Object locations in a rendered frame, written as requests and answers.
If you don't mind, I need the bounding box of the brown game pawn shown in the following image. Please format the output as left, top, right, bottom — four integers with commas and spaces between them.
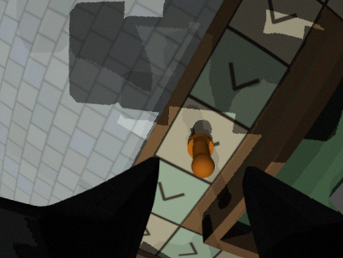
188, 133, 215, 178

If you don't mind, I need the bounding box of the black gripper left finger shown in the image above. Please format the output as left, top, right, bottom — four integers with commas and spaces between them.
0, 158, 159, 258

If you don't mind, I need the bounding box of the white die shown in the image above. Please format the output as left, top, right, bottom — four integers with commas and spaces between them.
329, 183, 343, 215

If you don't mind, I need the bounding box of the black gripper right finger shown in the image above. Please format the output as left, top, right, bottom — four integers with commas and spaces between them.
242, 166, 343, 258

